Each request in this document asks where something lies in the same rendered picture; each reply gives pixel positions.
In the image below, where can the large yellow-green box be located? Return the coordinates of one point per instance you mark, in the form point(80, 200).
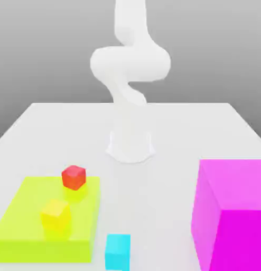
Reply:
point(27, 222)

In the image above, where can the small cyan cube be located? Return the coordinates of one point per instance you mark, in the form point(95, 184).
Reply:
point(117, 252)

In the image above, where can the large magenta box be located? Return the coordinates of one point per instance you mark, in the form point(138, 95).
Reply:
point(232, 211)

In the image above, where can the small yellow cube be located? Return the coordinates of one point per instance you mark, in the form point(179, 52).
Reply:
point(56, 213)

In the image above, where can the small red cube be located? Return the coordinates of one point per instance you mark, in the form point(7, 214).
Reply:
point(73, 177)

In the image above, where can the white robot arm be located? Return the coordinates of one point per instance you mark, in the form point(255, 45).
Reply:
point(130, 61)

